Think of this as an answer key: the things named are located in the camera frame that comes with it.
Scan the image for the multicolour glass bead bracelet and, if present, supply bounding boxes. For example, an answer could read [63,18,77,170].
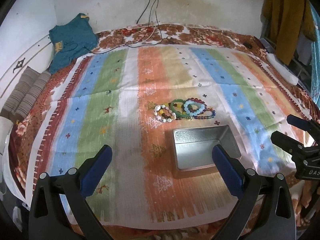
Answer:
[192,107,217,120]

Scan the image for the red bead bracelet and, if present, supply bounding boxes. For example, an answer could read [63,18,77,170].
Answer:
[186,96,208,116]

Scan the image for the green jade bangle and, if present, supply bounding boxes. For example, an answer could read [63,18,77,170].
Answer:
[169,99,191,120]

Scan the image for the light blue bead bracelet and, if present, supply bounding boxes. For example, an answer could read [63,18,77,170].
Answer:
[184,100,207,118]

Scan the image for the white stone bead bracelet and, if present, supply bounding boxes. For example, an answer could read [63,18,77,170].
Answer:
[153,103,176,124]

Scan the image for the silver metal tin box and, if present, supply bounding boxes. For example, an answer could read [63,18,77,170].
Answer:
[172,125,241,176]

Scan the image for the mustard yellow hanging garment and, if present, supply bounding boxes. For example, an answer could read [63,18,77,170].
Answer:
[262,0,316,65]

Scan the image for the striped grey pillow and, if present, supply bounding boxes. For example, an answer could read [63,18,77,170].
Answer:
[1,67,52,122]

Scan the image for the striped colourful mat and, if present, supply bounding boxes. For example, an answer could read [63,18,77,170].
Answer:
[25,45,319,229]

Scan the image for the teal knitted sweater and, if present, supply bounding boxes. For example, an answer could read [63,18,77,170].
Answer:
[48,13,98,74]

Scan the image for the white cable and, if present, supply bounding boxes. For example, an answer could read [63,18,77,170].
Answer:
[134,23,166,46]

